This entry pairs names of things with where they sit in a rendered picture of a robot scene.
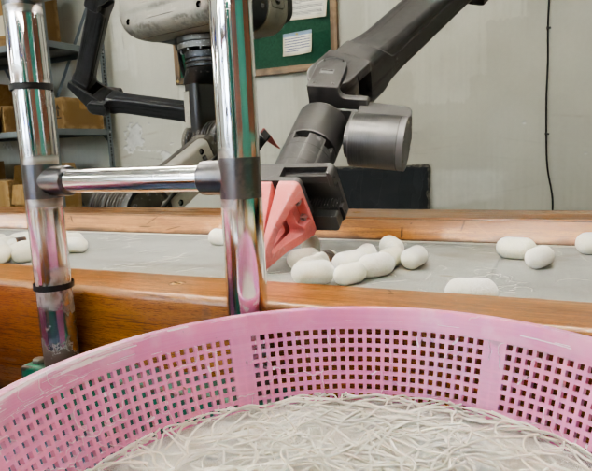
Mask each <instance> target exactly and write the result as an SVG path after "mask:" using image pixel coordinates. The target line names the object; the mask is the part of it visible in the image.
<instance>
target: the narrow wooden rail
mask: <svg viewBox="0 0 592 471"><path fill-rule="evenodd" d="M71 278H73V279H74V280H75V286H74V287H73V295H74V303H75V312H76V321H77V329H78V346H79V354H80V353H83V352H86V351H89V350H93V349H96V348H99V347H102V346H105V345H108V344H111V343H114V342H117V341H120V340H123V339H126V338H129V337H133V336H136V335H142V334H146V333H149V332H153V331H157V330H161V329H165V328H169V327H173V326H178V325H181V324H186V323H191V322H196V321H204V320H210V319H215V318H220V317H226V316H228V307H227V292H226V279H225V278H210V277H195V276H180V275H166V274H152V273H138V272H124V271H110V270H96V269H82V268H71ZM33 283H35V281H34V273H33V266H32V265H25V264H0V389H2V388H4V387H6V386H7V385H9V384H11V383H13V382H15V381H17V380H19V379H21V378H22V377H21V367H22V366H23V365H25V364H28V363H30V362H32V361H33V359H34V358H35V357H38V356H43V351H42V343H41V335H40V328H39V319H38V312H37V303H36V296H35V292H34V291H33ZM267 298H268V311H270V310H279V309H291V308H304V307H415V308H428V309H439V310H449V311H457V312H466V313H473V314H481V315H487V316H494V317H500V318H505V319H511V320H517V321H526V322H531V323H536V324H540V325H545V326H549V327H554V328H557V329H562V330H566V331H570V332H574V333H578V334H581V335H588V336H592V303H590V302H576V301H561V300H547V299H533V298H519V297H505V296H491V295H477V294H463V293H435V292H421V291H406V290H392V289H378V288H364V287H350V286H336V285H321V284H307V283H293V282H279V281H267Z"/></svg>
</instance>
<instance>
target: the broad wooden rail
mask: <svg viewBox="0 0 592 471"><path fill-rule="evenodd" d="M63 208H64V216H65V225H66V231H87V232H119V233H150V234H182V235H209V233H210V232H211V231H212V230H213V229H222V218H221V208H211V207H63ZM0 229H24V230H28V225H27V218H26V210H25V207H0ZM586 232H592V210H497V209H354V208H350V209H349V210H348V212H347V215H346V217H345V220H343V221H342V224H341V226H340V229H339V230H337V231H327V230H316V232H315V236H317V237H318V238H338V239H369V240H381V239H382V238H383V237H384V236H395V237H397V238H398V239H399V240H400V241H431V242H463V243H494V244H497V243H498V241H499V240H500V239H501V238H503V237H506V236H512V237H527V238H530V239H531V240H533V241H534V242H535V244H536V245H557V246H575V240H576V238H577V236H578V235H580V234H582V233H586Z"/></svg>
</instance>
